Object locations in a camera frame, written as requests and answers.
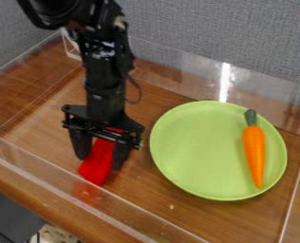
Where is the clear acrylic enclosure wall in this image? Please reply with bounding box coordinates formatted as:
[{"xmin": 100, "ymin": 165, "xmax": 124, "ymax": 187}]
[{"xmin": 0, "ymin": 36, "xmax": 300, "ymax": 243}]

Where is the white power strip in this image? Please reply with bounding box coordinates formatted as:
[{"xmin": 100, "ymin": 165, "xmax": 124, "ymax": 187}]
[{"xmin": 26, "ymin": 224, "xmax": 80, "ymax": 243}]

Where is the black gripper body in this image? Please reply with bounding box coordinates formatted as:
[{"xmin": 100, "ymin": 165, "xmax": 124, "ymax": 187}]
[{"xmin": 61, "ymin": 56, "xmax": 147, "ymax": 151}]

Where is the black cable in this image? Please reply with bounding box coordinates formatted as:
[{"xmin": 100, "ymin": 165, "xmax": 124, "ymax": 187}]
[{"xmin": 125, "ymin": 74, "xmax": 144, "ymax": 105}]

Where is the red star-profile block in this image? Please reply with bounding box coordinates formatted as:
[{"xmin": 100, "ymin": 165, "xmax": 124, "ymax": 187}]
[{"xmin": 78, "ymin": 139, "xmax": 114, "ymax": 186}]

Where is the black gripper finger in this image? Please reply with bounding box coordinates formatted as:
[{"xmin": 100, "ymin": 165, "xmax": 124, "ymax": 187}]
[
  {"xmin": 113, "ymin": 142, "xmax": 132, "ymax": 171},
  {"xmin": 69, "ymin": 129, "xmax": 93, "ymax": 160}
]

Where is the green plate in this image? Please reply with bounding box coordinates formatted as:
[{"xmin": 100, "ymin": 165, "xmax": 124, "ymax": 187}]
[{"xmin": 151, "ymin": 101, "xmax": 288, "ymax": 201}]

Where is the orange toy carrot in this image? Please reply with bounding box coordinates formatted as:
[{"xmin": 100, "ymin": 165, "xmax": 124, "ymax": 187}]
[{"xmin": 243, "ymin": 109, "xmax": 265, "ymax": 188}]

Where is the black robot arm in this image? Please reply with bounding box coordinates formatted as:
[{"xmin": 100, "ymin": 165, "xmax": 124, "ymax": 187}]
[{"xmin": 16, "ymin": 0, "xmax": 144, "ymax": 170}]

